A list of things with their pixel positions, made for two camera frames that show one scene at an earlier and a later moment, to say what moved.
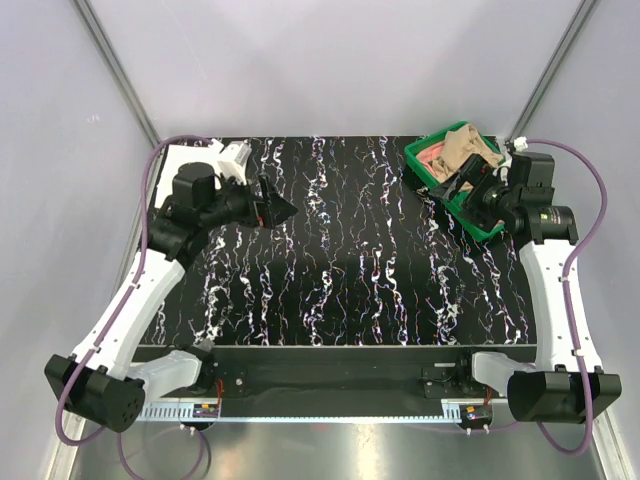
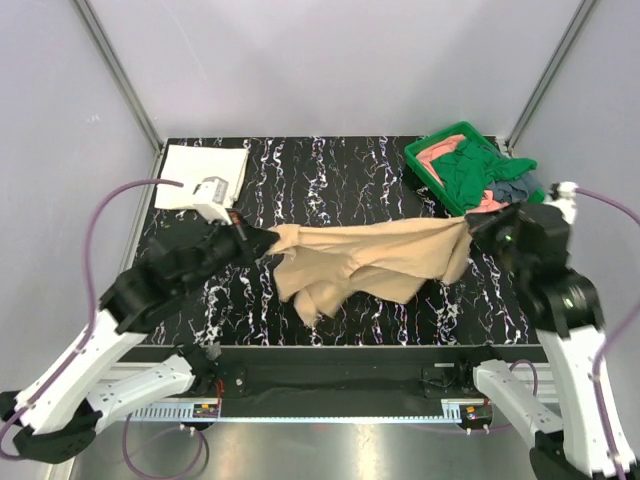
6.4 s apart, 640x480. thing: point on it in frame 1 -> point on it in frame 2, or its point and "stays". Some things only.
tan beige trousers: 459,143 -> 317,265
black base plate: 352,372 stays
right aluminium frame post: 556,58 stays
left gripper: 269,211 -> 254,242
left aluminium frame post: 114,65 stays
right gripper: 478,172 -> 480,224
